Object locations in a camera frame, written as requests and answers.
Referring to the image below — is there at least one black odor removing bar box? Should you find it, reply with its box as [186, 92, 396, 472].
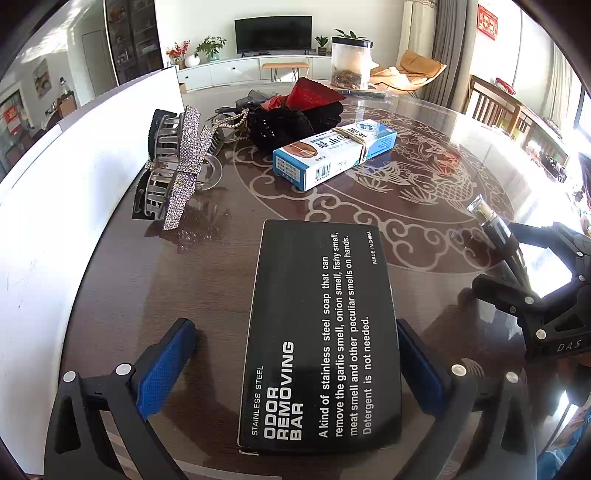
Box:
[238, 220, 402, 455]

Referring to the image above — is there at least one dark glass display cabinet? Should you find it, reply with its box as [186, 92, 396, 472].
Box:
[102, 0, 163, 85]

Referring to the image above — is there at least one black velvet hair bow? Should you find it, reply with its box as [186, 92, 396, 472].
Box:
[246, 102, 344, 154]

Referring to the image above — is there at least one red pouch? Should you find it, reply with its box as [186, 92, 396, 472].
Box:
[262, 78, 346, 111]

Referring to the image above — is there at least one white tv cabinet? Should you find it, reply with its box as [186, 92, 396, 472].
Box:
[177, 55, 332, 93]

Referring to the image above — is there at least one clear plastic jar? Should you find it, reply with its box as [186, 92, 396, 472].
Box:
[331, 36, 373, 90]

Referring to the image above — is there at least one gold cosmetic tube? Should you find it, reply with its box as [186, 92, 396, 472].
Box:
[467, 195, 540, 305]

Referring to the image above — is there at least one red flowers white vase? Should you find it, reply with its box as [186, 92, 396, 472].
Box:
[166, 40, 200, 69]

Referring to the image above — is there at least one black television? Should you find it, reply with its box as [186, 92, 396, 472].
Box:
[235, 15, 312, 54]

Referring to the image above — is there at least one orange lounge chair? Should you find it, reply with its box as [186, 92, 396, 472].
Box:
[370, 50, 447, 94]

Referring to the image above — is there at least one green potted plant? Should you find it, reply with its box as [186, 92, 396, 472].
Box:
[195, 36, 228, 62]

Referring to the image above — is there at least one blue white toothpaste box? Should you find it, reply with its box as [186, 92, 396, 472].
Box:
[271, 119, 398, 192]

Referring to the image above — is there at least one rhinestone bow hair claw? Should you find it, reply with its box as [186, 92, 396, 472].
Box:
[131, 106, 221, 230]

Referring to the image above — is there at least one wooden stool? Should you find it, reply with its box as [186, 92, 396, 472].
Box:
[262, 62, 310, 82]

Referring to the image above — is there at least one wooden dining chair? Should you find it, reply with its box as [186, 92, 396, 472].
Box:
[462, 75, 529, 136]

